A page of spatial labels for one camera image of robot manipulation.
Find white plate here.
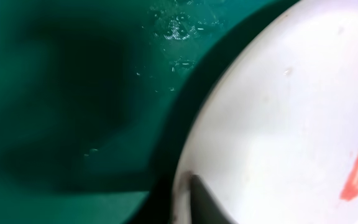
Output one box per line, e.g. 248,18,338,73
172,0,358,223

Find teal plastic tray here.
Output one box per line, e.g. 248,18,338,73
0,1,292,223

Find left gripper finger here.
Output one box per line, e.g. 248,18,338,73
190,174,236,224

